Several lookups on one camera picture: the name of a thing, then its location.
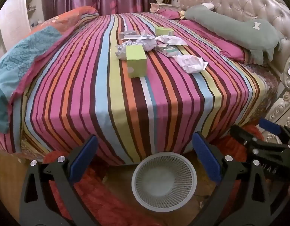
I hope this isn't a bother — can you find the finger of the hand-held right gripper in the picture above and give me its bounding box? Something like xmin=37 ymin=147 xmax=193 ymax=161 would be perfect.
xmin=230 ymin=125 xmax=290 ymax=156
xmin=258 ymin=118 xmax=290 ymax=146

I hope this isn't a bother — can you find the white shelf unit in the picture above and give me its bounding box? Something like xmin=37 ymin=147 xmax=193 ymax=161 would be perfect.
xmin=0 ymin=0 xmax=45 ymax=52

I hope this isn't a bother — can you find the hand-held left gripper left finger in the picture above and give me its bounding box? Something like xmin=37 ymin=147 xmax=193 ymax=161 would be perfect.
xmin=19 ymin=135 xmax=101 ymax=226

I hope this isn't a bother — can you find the white and green tissue packet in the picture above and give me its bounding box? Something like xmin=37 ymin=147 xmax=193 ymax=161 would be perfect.
xmin=156 ymin=45 xmax=181 ymax=57

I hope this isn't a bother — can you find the light green cardboard box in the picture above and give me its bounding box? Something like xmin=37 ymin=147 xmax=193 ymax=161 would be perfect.
xmin=155 ymin=27 xmax=174 ymax=37
xmin=126 ymin=45 xmax=148 ymax=78

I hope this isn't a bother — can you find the pink pillow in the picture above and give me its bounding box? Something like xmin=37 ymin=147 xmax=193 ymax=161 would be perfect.
xmin=180 ymin=20 xmax=246 ymax=63
xmin=157 ymin=8 xmax=183 ymax=20

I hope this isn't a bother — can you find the striped bedsheet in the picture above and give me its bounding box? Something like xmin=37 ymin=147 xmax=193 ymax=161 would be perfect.
xmin=0 ymin=12 xmax=279 ymax=167

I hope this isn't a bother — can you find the orange and teal quilt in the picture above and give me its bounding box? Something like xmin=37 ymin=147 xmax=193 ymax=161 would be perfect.
xmin=0 ymin=6 xmax=99 ymax=133

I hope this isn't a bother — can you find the ornate cream cabinet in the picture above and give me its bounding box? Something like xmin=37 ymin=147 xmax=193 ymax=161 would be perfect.
xmin=265 ymin=52 xmax=290 ymax=144

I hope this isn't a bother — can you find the white mesh waste basket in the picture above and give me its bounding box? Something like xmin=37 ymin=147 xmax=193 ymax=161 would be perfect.
xmin=131 ymin=153 xmax=197 ymax=210

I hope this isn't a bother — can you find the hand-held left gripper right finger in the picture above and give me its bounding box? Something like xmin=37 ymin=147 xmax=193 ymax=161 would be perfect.
xmin=191 ymin=132 xmax=271 ymax=226

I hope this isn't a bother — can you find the green bone-print pillow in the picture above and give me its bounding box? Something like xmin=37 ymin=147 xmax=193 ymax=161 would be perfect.
xmin=184 ymin=3 xmax=285 ymax=65

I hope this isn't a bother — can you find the white receipt paper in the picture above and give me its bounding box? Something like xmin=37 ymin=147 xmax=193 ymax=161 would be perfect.
xmin=156 ymin=35 xmax=188 ymax=46

